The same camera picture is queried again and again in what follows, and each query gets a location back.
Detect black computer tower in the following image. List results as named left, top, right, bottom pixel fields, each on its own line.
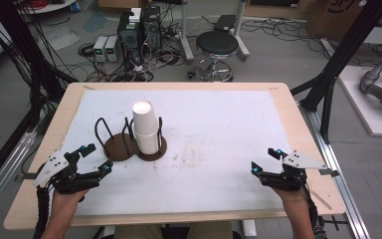
left=116, top=8, right=144, bottom=66
left=141, top=5, right=163, bottom=52

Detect brown cup holder black wires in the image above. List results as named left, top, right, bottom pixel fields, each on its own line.
left=94, top=116, right=168, bottom=162

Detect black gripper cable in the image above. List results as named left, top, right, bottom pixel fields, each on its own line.
left=301, top=183, right=328, bottom=239
left=33, top=183, right=54, bottom=239

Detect thin wooden stick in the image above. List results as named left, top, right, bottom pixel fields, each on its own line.
left=308, top=188, right=333, bottom=211

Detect white table mat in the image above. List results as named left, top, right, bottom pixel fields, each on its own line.
left=46, top=89, right=292, bottom=217

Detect person's right hand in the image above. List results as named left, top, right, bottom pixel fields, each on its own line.
left=272, top=186, right=310, bottom=209

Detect large cardboard box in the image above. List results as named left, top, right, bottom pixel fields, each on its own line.
left=305, top=0, right=374, bottom=42

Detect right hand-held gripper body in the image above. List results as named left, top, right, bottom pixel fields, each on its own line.
left=260, top=149, right=328, bottom=193

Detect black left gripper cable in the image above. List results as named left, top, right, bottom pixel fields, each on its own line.
left=33, top=183, right=54, bottom=239

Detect small white box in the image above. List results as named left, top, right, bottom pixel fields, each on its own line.
left=128, top=7, right=143, bottom=24

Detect coiled black cable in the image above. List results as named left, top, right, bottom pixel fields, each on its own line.
left=77, top=42, right=96, bottom=58

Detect person's left hand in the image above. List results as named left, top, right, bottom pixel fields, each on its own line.
left=51, top=188, right=90, bottom=214

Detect white metal stand leg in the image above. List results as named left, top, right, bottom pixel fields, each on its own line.
left=232, top=0, right=251, bottom=62
left=178, top=0, right=196, bottom=65

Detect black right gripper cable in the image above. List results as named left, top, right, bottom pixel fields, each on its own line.
left=301, top=183, right=328, bottom=239

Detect black round stool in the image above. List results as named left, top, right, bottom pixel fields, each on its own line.
left=194, top=30, right=241, bottom=83

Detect white floor board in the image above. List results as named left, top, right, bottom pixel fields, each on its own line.
left=337, top=65, right=382, bottom=137

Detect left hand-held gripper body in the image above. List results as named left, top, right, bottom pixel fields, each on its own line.
left=33, top=149, right=102, bottom=195

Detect grey power supply unit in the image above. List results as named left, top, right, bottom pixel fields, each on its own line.
left=93, top=36, right=109, bottom=63
left=105, top=35, right=122, bottom=63

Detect aluminium rail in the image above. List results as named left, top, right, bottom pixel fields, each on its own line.
left=0, top=130, right=39, bottom=223
left=297, top=102, right=372, bottom=239

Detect tangle of floor cables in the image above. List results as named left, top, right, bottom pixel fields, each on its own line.
left=56, top=33, right=187, bottom=84

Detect black tape piece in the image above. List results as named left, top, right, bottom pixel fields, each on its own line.
left=13, top=172, right=41, bottom=183
left=318, top=168, right=340, bottom=177

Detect black frame post with cables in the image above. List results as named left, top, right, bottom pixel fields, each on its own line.
left=0, top=0, right=79, bottom=140

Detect black flat device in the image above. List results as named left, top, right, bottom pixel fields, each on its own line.
left=213, top=14, right=237, bottom=33

